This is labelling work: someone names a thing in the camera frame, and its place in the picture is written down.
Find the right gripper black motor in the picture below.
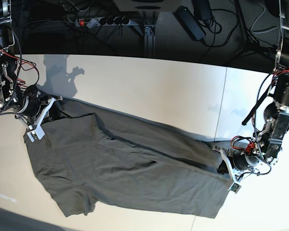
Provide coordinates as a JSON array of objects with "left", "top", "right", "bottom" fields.
[{"left": 14, "top": 85, "right": 70, "bottom": 130}]

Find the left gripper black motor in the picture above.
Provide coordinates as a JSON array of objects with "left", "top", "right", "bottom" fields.
[{"left": 213, "top": 141, "right": 265, "bottom": 191}]

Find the grey T-shirt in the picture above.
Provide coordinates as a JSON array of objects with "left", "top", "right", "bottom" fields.
[{"left": 24, "top": 99, "right": 228, "bottom": 218}]

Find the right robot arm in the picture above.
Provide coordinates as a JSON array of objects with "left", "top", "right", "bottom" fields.
[{"left": 0, "top": 0, "right": 62, "bottom": 137}]

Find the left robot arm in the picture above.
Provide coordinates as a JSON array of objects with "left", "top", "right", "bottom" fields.
[{"left": 213, "top": 0, "right": 289, "bottom": 193}]

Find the white power strip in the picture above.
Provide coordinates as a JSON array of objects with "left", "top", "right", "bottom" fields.
[{"left": 74, "top": 16, "right": 131, "bottom": 29}]

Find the black tripod stand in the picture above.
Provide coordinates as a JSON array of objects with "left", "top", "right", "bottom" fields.
[{"left": 228, "top": 0, "right": 277, "bottom": 64}]

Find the black power adapter brick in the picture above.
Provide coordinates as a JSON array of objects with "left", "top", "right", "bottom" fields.
[{"left": 174, "top": 6, "right": 206, "bottom": 41}]

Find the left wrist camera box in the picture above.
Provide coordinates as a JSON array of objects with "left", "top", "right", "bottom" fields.
[{"left": 228, "top": 183, "right": 241, "bottom": 193}]

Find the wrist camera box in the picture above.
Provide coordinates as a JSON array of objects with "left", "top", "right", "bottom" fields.
[
  {"left": 228, "top": 183, "right": 241, "bottom": 193},
  {"left": 26, "top": 127, "right": 45, "bottom": 142}
]

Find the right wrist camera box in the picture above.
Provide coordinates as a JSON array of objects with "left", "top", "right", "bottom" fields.
[{"left": 26, "top": 127, "right": 45, "bottom": 142}]

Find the black adapter cable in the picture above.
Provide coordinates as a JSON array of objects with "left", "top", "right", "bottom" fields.
[{"left": 197, "top": 8, "right": 239, "bottom": 57}]

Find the aluminium table frame leg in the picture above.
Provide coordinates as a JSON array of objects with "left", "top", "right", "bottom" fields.
[{"left": 132, "top": 11, "right": 159, "bottom": 59}]

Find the white cable on floor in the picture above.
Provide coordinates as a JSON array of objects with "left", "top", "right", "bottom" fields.
[{"left": 250, "top": 0, "right": 280, "bottom": 46}]

